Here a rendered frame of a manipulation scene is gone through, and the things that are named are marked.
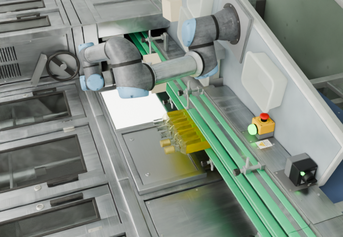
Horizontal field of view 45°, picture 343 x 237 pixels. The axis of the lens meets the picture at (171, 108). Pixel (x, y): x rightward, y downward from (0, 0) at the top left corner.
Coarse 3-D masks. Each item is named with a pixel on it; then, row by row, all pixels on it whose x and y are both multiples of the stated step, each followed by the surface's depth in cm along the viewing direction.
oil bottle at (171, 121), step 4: (180, 116) 208; (184, 116) 208; (188, 116) 208; (168, 120) 206; (172, 120) 206; (176, 120) 205; (180, 120) 205; (184, 120) 205; (188, 120) 206; (192, 120) 206; (168, 124) 204; (172, 124) 203; (168, 128) 204
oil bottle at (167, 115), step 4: (168, 112) 211; (172, 112) 211; (176, 112) 211; (180, 112) 211; (184, 112) 211; (164, 116) 209; (168, 116) 208; (172, 116) 208; (176, 116) 209; (164, 120) 208
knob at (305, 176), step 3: (306, 174) 147; (309, 174) 147; (312, 174) 148; (303, 177) 148; (306, 177) 147; (309, 177) 146; (312, 177) 147; (303, 180) 148; (306, 180) 147; (309, 180) 147; (312, 180) 147; (315, 180) 147; (306, 183) 147; (309, 183) 146
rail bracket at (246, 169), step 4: (248, 160) 156; (248, 164) 157; (256, 164) 160; (260, 164) 159; (264, 164) 159; (244, 168) 158; (248, 168) 158; (252, 168) 159; (256, 168) 159; (260, 168) 160; (264, 168) 160; (236, 172) 156; (240, 172) 157; (244, 172) 158; (248, 172) 158
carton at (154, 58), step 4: (144, 56) 207; (148, 56) 207; (152, 56) 208; (156, 56) 208; (144, 60) 207; (148, 60) 206; (152, 60) 206; (156, 60) 206; (160, 60) 206; (160, 84) 204; (164, 84) 205; (156, 88) 205; (160, 88) 207; (164, 88) 208; (152, 92) 207; (156, 92) 208
